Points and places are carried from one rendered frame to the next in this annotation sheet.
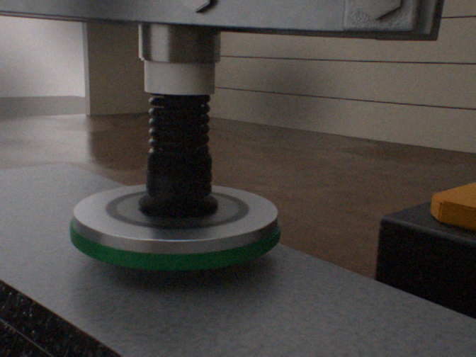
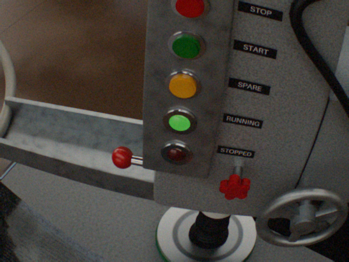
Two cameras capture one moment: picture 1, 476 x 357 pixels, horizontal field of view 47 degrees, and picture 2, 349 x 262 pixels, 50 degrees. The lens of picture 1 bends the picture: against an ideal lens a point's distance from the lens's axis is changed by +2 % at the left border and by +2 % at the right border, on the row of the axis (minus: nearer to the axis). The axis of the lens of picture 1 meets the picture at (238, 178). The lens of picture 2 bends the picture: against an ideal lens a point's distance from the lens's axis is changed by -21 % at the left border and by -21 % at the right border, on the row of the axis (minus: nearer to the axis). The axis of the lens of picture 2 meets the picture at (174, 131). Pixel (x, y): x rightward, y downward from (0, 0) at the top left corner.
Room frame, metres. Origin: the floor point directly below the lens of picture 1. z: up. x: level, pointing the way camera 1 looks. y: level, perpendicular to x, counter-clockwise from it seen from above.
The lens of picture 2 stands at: (0.12, 0.27, 1.65)
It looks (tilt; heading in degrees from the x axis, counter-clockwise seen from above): 47 degrees down; 345
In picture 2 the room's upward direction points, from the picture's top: 5 degrees clockwise
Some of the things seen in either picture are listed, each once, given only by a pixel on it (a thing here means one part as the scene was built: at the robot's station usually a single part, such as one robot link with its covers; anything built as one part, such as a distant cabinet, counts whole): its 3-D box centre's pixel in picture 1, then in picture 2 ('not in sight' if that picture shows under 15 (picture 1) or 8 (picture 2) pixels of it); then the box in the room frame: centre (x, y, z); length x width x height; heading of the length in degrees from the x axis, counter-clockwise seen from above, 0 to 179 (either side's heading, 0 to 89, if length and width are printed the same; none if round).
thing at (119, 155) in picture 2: not in sight; (137, 160); (0.53, 0.21, 1.15); 0.08 x 0.03 x 0.03; 69
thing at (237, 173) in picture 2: not in sight; (236, 179); (0.42, 0.10, 1.22); 0.04 x 0.04 x 0.04; 69
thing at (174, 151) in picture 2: not in sight; (176, 153); (0.45, 0.17, 1.25); 0.02 x 0.01 x 0.02; 69
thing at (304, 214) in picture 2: not in sight; (305, 200); (0.39, -0.01, 1.18); 0.15 x 0.10 x 0.15; 69
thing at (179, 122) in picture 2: not in sight; (179, 121); (0.45, 0.17, 1.30); 0.02 x 0.01 x 0.02; 69
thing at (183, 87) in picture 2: not in sight; (183, 86); (0.45, 0.17, 1.35); 0.03 x 0.01 x 0.03; 69
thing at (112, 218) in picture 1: (178, 212); (208, 235); (0.54, 0.06, 0.85); 0.21 x 0.21 x 0.01
